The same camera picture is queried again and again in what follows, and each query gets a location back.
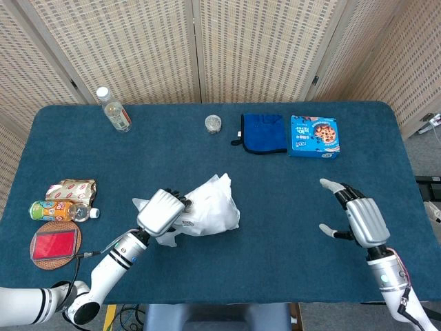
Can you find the red rectangular card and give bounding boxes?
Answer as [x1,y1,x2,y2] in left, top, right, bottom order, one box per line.
[31,230,77,260]

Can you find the small clear round jar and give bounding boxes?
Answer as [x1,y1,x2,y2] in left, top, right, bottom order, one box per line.
[204,114,223,134]

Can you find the clear left wrist tube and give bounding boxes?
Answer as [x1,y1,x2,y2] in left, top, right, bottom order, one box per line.
[101,227,141,254]

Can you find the blue-grey robot base seat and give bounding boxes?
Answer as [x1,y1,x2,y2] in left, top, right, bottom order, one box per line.
[143,303,292,331]

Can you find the clear red-label water bottle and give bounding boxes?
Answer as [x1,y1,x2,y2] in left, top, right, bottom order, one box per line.
[96,86,133,133]

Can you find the woven folding screen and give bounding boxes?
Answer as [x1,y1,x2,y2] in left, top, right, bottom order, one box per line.
[0,0,441,217]

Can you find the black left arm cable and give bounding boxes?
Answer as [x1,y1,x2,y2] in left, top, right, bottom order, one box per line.
[61,250,104,325]

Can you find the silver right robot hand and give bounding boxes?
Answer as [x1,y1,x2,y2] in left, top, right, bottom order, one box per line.
[318,178,391,249]

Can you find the red right wrist wires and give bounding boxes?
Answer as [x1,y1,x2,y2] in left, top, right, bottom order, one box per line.
[387,246,413,288]

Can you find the frosted plastic zip bag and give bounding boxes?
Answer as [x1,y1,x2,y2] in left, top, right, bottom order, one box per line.
[132,172,241,248]

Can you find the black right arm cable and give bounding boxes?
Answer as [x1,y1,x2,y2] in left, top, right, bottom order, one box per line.
[396,288,423,327]

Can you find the black floor stand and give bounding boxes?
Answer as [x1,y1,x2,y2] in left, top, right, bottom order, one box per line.
[415,174,441,201]

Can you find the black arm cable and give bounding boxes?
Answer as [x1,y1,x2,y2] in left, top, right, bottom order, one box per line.
[61,250,104,325]
[396,288,423,327]

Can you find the orange drink bottle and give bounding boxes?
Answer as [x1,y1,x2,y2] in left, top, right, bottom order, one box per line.
[28,200,101,223]

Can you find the white power strip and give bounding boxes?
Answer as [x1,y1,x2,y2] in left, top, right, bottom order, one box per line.
[419,112,441,128]

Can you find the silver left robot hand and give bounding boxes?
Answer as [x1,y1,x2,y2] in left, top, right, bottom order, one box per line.
[136,188,194,238]

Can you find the blue cookie box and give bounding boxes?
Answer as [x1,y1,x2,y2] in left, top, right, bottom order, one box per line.
[287,114,341,160]

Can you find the blue table cover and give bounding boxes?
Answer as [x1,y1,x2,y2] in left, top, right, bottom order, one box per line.
[0,100,432,306]

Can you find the blue cloth with black trim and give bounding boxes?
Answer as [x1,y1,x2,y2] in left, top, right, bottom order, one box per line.
[230,112,289,155]

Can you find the round woven coaster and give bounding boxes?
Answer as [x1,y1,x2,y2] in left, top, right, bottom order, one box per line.
[30,221,83,270]

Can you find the gold snack wrapper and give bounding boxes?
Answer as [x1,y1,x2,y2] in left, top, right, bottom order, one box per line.
[45,179,98,204]

